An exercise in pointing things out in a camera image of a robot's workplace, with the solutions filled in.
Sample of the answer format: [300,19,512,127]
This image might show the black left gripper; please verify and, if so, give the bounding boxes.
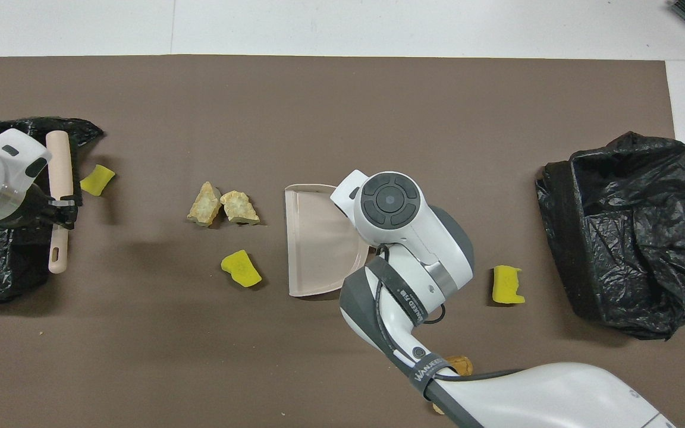
[5,185,83,231]

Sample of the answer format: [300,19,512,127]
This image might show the yellow sponge piece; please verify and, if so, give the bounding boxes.
[221,250,263,288]
[80,165,116,197]
[492,265,526,305]

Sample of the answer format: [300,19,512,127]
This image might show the beige hand brush black bristles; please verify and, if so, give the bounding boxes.
[45,130,75,275]

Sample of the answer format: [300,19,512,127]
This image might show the beige foam chunk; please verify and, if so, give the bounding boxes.
[187,181,222,228]
[219,190,260,225]

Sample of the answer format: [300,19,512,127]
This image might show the beige plastic dustpan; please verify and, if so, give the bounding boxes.
[284,183,373,298]

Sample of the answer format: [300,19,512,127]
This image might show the orange brown foam chunk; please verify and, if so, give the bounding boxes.
[445,355,474,376]

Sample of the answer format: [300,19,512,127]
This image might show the open black bag lined bin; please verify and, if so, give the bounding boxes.
[536,131,685,341]

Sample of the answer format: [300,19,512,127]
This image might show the brown table mat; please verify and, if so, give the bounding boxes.
[0,55,685,428]

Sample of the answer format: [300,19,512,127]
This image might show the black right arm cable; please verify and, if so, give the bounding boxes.
[375,247,524,384]

